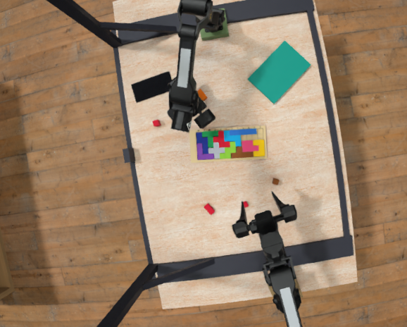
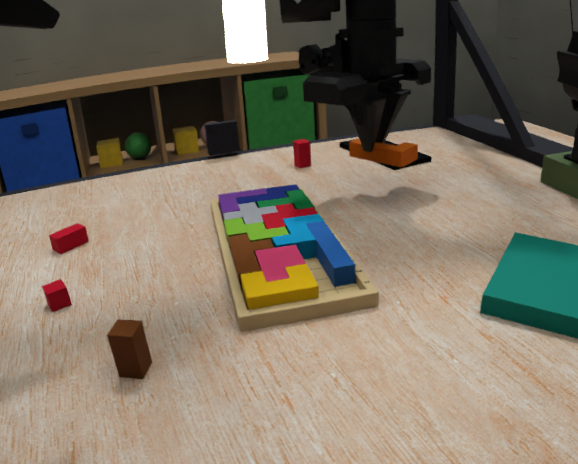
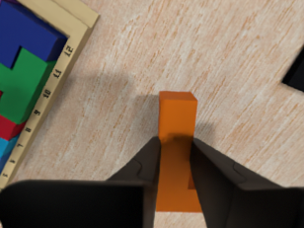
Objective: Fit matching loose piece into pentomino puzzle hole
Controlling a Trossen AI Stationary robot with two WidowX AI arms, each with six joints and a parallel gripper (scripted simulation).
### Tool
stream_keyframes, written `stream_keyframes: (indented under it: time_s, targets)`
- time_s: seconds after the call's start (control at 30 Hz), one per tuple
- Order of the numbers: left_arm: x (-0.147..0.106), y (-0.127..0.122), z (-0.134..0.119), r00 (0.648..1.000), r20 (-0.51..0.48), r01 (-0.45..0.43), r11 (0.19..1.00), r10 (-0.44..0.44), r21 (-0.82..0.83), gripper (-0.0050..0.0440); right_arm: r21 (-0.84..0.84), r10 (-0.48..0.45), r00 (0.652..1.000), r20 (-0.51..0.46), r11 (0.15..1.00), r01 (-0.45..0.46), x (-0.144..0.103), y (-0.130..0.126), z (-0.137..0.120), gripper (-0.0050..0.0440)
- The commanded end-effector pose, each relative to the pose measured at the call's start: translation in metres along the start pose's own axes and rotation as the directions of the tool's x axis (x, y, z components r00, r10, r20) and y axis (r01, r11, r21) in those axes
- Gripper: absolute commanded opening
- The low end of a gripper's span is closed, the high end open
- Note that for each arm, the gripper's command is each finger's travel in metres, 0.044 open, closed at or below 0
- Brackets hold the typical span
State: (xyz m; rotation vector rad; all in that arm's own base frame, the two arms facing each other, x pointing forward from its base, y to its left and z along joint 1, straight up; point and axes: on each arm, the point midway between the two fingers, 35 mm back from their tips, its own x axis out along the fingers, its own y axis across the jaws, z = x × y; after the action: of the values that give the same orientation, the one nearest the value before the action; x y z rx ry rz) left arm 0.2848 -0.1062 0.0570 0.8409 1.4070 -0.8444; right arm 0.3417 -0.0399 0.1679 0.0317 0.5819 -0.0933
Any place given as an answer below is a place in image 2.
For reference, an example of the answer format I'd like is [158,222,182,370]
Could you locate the red rectangular block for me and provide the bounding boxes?
[49,223,89,255]
[293,139,311,169]

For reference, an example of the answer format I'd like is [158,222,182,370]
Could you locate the brown puzzle piece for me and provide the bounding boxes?
[228,234,274,293]

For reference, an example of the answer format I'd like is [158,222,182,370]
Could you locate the small red cube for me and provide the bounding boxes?
[42,279,72,312]

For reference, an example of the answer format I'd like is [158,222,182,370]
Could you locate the brown rectangular block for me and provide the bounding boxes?
[107,319,152,379]

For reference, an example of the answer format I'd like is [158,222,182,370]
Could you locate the orange puzzle piece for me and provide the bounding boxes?
[349,139,418,167]

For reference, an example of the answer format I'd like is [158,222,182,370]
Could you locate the red puzzle piece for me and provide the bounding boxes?
[261,203,317,229]

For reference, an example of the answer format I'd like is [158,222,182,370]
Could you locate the wooden puzzle board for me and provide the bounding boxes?
[210,187,379,332]

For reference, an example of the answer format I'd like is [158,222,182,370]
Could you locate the yellow puzzle piece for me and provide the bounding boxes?
[241,264,319,310]

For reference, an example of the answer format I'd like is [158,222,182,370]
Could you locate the grey cross-shaped puzzle piece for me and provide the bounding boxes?
[223,202,278,224]

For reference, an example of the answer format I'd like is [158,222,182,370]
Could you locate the teal flat rectangular slab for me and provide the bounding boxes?
[480,232,578,339]

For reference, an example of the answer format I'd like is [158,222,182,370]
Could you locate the green puzzle piece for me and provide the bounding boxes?
[257,189,315,210]
[224,217,289,244]

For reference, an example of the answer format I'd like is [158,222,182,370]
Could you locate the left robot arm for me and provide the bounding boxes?
[280,0,578,164]

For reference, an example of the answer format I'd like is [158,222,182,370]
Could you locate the purple puzzle piece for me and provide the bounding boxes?
[218,188,268,223]

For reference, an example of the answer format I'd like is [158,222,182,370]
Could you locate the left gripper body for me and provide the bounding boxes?
[303,19,431,106]

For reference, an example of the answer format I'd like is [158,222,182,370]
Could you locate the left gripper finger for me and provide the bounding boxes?
[376,89,411,143]
[344,97,386,152]

